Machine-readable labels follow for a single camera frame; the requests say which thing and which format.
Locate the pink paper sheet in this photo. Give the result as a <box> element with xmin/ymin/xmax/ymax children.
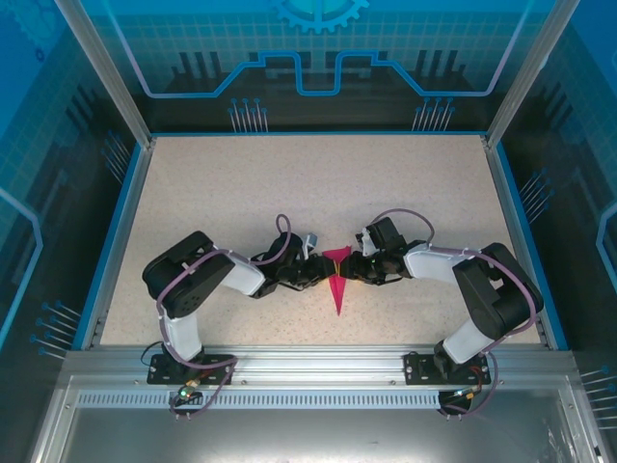
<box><xmin>321</xmin><ymin>244</ymin><xmax>353</xmax><ymax>318</ymax></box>

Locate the blue table border strip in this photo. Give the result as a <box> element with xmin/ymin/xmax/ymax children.
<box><xmin>70</xmin><ymin>143</ymin><xmax>147</xmax><ymax>351</ymax></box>
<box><xmin>495</xmin><ymin>143</ymin><xmax>571</xmax><ymax>351</ymax></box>

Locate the brass connector with green light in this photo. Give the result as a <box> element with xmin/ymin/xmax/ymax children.
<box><xmin>449</xmin><ymin>384</ymin><xmax>484</xmax><ymax>402</ymax></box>
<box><xmin>175</xmin><ymin>379</ymin><xmax>202</xmax><ymax>402</ymax></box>

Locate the grey metal bench tray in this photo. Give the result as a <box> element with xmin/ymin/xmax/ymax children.
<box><xmin>28</xmin><ymin>373</ymin><xmax>611</xmax><ymax>463</ymax></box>

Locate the long aluminium base rail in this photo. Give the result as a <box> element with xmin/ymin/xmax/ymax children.
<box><xmin>61</xmin><ymin>342</ymin><xmax>582</xmax><ymax>387</ymax></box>

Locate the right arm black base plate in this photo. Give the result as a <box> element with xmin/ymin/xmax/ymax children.
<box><xmin>403</xmin><ymin>351</ymin><xmax>494</xmax><ymax>387</ymax></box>

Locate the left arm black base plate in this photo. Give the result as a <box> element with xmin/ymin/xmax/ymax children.
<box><xmin>147</xmin><ymin>352</ymin><xmax>238</xmax><ymax>386</ymax></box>

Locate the slotted aluminium cable duct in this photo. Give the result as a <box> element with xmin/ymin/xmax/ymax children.
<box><xmin>75</xmin><ymin>391</ymin><xmax>448</xmax><ymax>411</ymax></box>

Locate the aluminium side rail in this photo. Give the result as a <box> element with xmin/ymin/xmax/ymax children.
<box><xmin>79</xmin><ymin>136</ymin><xmax>158</xmax><ymax>351</ymax></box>
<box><xmin>480</xmin><ymin>134</ymin><xmax>556</xmax><ymax>349</ymax></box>

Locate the thin black cable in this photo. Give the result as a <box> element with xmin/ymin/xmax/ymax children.
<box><xmin>140</xmin><ymin>340</ymin><xmax>164</xmax><ymax>368</ymax></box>

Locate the aluminium frame post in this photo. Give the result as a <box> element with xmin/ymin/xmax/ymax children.
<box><xmin>54</xmin><ymin>0</ymin><xmax>155</xmax><ymax>149</ymax></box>
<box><xmin>485</xmin><ymin>0</ymin><xmax>564</xmax><ymax>149</ymax></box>

